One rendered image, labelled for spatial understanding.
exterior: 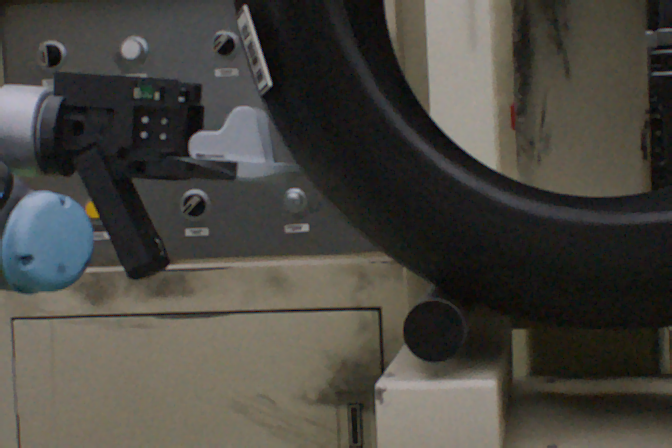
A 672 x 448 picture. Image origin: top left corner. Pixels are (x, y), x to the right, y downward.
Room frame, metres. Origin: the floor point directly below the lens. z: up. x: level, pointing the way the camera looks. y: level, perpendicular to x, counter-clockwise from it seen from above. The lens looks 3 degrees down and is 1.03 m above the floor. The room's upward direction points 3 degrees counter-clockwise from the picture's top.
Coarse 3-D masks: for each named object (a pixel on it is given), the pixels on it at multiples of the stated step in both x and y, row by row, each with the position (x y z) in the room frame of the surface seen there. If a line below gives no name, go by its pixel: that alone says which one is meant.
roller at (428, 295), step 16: (432, 288) 1.00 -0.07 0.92; (416, 304) 0.92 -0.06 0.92; (432, 304) 0.91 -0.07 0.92; (448, 304) 0.91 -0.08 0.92; (464, 304) 0.96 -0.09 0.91; (416, 320) 0.91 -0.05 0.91; (432, 320) 0.91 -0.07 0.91; (448, 320) 0.91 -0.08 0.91; (464, 320) 0.92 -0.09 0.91; (416, 336) 0.91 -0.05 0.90; (432, 336) 0.91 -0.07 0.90; (448, 336) 0.91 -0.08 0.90; (464, 336) 0.91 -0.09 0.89; (416, 352) 0.91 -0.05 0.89; (432, 352) 0.91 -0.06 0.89; (448, 352) 0.91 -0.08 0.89
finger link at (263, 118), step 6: (252, 108) 1.06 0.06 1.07; (258, 114) 1.06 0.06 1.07; (264, 114) 1.06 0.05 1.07; (264, 120) 1.06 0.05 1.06; (264, 126) 1.06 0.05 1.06; (264, 132) 1.06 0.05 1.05; (270, 132) 1.06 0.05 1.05; (264, 138) 1.06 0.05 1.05; (270, 138) 1.06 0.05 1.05; (264, 144) 1.06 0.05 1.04; (270, 144) 1.06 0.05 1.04; (270, 150) 1.06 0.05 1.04; (204, 156) 1.07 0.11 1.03; (210, 156) 1.07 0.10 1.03; (270, 156) 1.06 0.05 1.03; (270, 162) 1.05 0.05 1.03; (276, 162) 1.06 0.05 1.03; (300, 174) 1.04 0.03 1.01
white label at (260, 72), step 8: (240, 16) 0.94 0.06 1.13; (248, 16) 0.92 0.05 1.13; (240, 24) 0.95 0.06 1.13; (248, 24) 0.92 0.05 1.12; (240, 32) 0.96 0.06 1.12; (248, 32) 0.93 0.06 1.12; (248, 40) 0.94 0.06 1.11; (256, 40) 0.92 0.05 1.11; (248, 48) 0.95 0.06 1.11; (256, 48) 0.92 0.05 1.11; (248, 56) 0.96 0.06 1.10; (256, 56) 0.93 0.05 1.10; (256, 64) 0.94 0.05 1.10; (264, 64) 0.92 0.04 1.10; (256, 72) 0.95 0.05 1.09; (264, 72) 0.92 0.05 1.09; (256, 80) 0.95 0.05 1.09; (264, 80) 0.93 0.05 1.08; (264, 88) 0.94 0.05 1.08
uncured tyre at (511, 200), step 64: (256, 0) 0.94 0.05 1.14; (320, 0) 0.91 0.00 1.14; (320, 64) 0.91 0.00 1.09; (384, 64) 1.18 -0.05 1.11; (320, 128) 0.92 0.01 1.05; (384, 128) 0.91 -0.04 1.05; (320, 192) 0.98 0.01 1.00; (384, 192) 0.91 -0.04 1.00; (448, 192) 0.90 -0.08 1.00; (512, 192) 1.17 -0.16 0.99; (448, 256) 0.92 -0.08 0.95; (512, 256) 0.90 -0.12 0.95; (576, 256) 0.89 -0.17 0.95; (640, 256) 0.88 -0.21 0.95; (576, 320) 0.92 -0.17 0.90; (640, 320) 0.92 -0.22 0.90
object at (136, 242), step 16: (80, 160) 1.05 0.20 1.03; (96, 160) 1.04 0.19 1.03; (80, 176) 1.05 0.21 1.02; (96, 176) 1.04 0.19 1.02; (112, 176) 1.05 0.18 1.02; (96, 192) 1.04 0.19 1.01; (112, 192) 1.04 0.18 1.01; (128, 192) 1.06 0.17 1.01; (96, 208) 1.05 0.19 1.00; (112, 208) 1.04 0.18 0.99; (128, 208) 1.04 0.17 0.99; (144, 208) 1.08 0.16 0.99; (112, 224) 1.04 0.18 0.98; (128, 224) 1.04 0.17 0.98; (144, 224) 1.06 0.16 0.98; (112, 240) 1.04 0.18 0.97; (128, 240) 1.04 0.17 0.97; (144, 240) 1.04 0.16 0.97; (160, 240) 1.07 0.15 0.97; (128, 256) 1.04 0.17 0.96; (144, 256) 1.04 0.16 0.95; (160, 256) 1.05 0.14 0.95; (128, 272) 1.04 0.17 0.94; (144, 272) 1.04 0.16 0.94
